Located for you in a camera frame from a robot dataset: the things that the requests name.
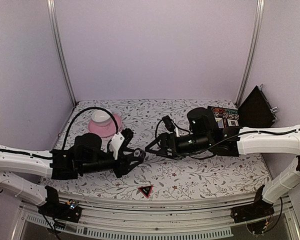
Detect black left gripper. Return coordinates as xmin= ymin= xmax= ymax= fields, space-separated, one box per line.
xmin=79 ymin=149 xmax=144 ymax=179

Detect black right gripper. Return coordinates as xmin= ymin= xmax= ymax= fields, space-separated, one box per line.
xmin=145 ymin=132 xmax=212 ymax=161

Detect black red triangle button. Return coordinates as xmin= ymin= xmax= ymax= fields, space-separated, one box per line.
xmin=138 ymin=185 xmax=153 ymax=199

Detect blue beige card deck box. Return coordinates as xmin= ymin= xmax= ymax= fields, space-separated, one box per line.
xmin=215 ymin=118 xmax=224 ymax=129

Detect black poker set case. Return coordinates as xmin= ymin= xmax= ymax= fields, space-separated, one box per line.
xmin=206 ymin=84 xmax=279 ymax=130

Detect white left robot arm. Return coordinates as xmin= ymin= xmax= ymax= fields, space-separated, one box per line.
xmin=0 ymin=132 xmax=146 ymax=217

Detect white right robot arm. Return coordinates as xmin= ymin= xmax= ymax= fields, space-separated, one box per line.
xmin=145 ymin=107 xmax=300 ymax=218

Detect floral table mat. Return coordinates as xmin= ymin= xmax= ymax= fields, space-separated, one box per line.
xmin=40 ymin=99 xmax=271 ymax=201

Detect pink saucer plate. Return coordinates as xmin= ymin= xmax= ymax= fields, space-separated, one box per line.
xmin=88 ymin=118 xmax=117 ymax=138

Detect white ceramic bowl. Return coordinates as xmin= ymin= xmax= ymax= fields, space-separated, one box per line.
xmin=91 ymin=110 xmax=112 ymax=127

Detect chip rows in case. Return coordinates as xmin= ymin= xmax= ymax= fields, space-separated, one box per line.
xmin=208 ymin=106 xmax=239 ymax=120

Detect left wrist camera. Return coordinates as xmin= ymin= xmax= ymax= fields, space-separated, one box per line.
xmin=107 ymin=128 xmax=134 ymax=160

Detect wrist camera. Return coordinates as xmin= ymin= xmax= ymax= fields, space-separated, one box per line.
xmin=107 ymin=128 xmax=134 ymax=160
xmin=162 ymin=115 xmax=180 ymax=137

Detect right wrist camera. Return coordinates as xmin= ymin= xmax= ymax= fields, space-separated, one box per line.
xmin=162 ymin=115 xmax=180 ymax=137

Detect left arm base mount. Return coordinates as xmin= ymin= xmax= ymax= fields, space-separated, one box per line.
xmin=38 ymin=186 xmax=82 ymax=223

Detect metal front rail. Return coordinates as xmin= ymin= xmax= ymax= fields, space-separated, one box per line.
xmin=11 ymin=193 xmax=300 ymax=240

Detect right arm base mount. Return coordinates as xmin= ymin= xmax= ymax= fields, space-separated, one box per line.
xmin=230 ymin=185 xmax=275 ymax=223

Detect right aluminium frame post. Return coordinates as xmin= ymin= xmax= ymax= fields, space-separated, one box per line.
xmin=235 ymin=0 xmax=265 ymax=107

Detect aluminium frame post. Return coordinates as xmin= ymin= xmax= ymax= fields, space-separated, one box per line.
xmin=235 ymin=0 xmax=265 ymax=107
xmin=46 ymin=0 xmax=77 ymax=106

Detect left aluminium frame post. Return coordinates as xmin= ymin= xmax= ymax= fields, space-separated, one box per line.
xmin=46 ymin=0 xmax=77 ymax=106

